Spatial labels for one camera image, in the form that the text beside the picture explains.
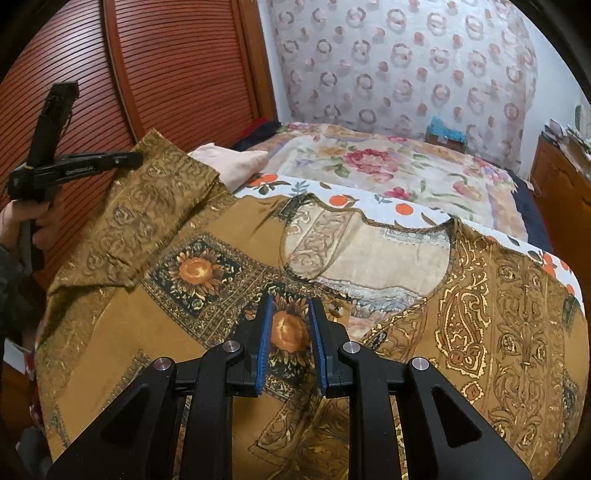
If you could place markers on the navy blanket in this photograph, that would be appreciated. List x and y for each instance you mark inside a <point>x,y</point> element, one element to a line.
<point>531,217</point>

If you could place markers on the floral quilt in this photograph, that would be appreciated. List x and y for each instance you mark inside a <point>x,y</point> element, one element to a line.
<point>392,161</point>

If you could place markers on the blue-topped small box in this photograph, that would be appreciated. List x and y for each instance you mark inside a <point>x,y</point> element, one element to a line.
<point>445,131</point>

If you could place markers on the white orange-print bed sheet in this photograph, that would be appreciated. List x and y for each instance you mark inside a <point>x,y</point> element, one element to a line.
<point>383,203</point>

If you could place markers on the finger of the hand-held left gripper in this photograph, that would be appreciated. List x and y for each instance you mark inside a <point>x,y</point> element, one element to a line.
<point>127,160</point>

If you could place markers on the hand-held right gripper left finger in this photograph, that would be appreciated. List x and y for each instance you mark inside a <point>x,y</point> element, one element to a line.
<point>264,341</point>

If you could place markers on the brown paisley sunflower shirt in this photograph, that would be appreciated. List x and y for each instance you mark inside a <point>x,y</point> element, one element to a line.
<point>138,332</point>

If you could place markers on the red cloth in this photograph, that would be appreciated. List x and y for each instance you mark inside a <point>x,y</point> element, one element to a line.
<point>258,124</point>

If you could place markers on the pale pink pillow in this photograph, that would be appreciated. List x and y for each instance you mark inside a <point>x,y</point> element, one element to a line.
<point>226,161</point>

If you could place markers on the red-brown slatted wardrobe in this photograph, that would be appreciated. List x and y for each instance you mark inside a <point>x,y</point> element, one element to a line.
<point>184,69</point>

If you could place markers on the wooden cabinet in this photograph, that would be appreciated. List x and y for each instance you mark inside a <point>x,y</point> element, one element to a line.
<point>561,175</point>

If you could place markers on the person's left forearm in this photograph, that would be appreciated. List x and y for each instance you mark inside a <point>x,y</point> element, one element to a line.
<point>14,295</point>

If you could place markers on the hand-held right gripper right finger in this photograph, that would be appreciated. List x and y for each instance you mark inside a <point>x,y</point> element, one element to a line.
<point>319,350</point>

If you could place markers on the pile of small household things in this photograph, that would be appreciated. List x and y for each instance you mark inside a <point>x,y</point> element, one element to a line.
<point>568,134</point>

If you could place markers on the person's left hand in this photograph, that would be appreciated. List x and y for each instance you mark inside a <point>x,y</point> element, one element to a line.
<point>11,224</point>

